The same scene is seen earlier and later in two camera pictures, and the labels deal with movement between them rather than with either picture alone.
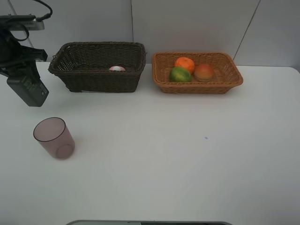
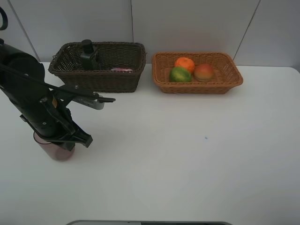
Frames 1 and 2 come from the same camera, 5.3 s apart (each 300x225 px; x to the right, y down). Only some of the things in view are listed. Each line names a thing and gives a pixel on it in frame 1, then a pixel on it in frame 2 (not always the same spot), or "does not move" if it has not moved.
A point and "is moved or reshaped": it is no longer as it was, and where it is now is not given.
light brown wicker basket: [226, 74] does not move
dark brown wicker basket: [85, 65] does not move
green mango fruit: [180, 74] does not move
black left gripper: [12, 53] to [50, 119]
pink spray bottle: [116, 68] is moved or reshaped
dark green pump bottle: [33, 93] is moved or reshaped
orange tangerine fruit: [185, 63] does not move
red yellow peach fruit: [203, 72] does not move
